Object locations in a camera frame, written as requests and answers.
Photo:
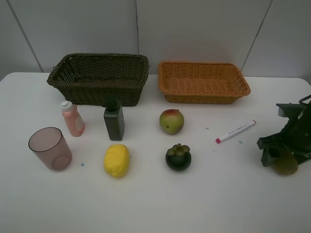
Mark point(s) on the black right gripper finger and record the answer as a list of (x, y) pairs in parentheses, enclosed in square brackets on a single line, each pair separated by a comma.
[(302, 156), (272, 147)]

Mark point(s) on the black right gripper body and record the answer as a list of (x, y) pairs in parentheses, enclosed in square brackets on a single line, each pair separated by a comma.
[(296, 134)]

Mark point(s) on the brown kiwi fruit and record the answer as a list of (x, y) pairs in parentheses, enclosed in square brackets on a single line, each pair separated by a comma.
[(285, 165)]

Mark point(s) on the white marker pink cap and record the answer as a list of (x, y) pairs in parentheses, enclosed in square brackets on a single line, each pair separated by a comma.
[(235, 132)]

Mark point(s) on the dark purple mangosteen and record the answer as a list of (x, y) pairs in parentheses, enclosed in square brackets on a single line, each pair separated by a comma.
[(178, 158)]

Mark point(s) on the green red mango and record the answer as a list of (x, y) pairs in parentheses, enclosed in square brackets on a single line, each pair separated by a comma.
[(171, 121)]

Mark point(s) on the orange wicker basket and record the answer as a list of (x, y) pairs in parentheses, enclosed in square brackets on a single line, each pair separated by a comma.
[(201, 82)]

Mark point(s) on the yellow lemon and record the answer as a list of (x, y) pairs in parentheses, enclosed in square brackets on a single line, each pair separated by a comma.
[(116, 160)]

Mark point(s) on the black bottle green label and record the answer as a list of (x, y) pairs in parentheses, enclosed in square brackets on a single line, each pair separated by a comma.
[(114, 118)]

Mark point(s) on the pink bottle white cap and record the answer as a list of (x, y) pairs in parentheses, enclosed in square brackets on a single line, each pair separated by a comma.
[(72, 118)]

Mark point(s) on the dark brown wicker basket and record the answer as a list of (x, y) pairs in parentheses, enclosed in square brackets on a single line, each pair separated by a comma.
[(86, 78)]

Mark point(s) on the translucent pink plastic cup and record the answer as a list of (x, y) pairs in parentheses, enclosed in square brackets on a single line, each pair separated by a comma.
[(50, 146)]

